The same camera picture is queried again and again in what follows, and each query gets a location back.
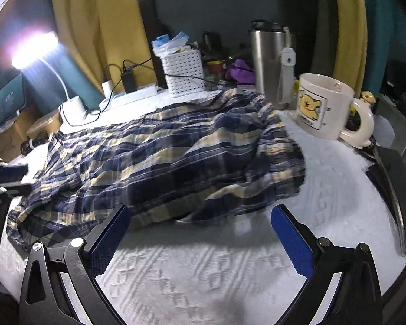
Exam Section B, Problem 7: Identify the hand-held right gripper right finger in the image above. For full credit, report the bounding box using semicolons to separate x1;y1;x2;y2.
271;204;384;325

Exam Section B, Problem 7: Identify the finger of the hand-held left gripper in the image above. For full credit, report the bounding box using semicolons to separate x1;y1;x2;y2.
0;157;29;185
0;182;32;207

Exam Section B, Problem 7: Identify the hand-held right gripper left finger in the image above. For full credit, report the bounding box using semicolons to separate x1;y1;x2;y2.
19;204;132;325

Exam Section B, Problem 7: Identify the blue plaid shirt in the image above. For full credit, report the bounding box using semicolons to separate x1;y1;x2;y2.
6;88;308;253

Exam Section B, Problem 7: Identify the cardboard box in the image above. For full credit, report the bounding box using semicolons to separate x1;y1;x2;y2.
0;103;41;163

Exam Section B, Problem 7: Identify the brown lidded bowl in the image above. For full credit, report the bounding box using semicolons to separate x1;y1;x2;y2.
26;110;63;139

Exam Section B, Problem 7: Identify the tablet with teal screen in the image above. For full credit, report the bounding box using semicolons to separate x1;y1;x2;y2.
0;73;29;136

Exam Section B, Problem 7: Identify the white textured tablecloth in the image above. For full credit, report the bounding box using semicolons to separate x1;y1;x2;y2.
0;88;406;325

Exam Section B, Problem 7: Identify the teal curtain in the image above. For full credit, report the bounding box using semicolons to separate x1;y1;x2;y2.
359;0;406;92
0;0;104;109

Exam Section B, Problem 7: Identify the white desk lamp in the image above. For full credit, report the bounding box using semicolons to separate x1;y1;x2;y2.
10;31;89;126

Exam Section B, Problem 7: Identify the white charger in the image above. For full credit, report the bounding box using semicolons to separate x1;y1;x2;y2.
101;79;115;98

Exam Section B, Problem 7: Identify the cream bear mug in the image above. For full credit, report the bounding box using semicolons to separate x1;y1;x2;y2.
295;73;375;150

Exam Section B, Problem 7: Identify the white power strip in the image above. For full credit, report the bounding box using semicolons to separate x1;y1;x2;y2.
98;83;158;111

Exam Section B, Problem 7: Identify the black charger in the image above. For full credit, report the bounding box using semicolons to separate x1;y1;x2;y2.
121;71;137;93

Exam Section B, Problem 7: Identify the white computer desk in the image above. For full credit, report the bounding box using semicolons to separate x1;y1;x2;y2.
375;93;406;158

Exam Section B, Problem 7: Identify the yellow curtain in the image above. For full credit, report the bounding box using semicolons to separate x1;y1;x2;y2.
325;0;368;92
51;0;149;95

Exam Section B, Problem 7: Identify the purple cloth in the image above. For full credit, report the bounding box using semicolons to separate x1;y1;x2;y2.
225;58;256;83

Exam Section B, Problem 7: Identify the steel thermos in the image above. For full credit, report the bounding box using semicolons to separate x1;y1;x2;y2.
248;20;296;111

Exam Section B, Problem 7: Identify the white plastic basket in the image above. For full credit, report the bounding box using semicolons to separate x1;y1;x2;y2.
161;49;205;98

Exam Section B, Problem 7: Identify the small yellow jar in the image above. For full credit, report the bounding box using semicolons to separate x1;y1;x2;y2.
206;60;224;76

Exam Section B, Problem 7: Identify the blue plastic bag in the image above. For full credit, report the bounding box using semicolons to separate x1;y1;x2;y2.
152;31;190;55

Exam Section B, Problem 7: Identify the dark window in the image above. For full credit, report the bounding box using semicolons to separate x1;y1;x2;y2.
145;0;325;61

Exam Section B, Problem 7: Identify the black cable bundle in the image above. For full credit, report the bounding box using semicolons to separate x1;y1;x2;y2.
20;132;55;156

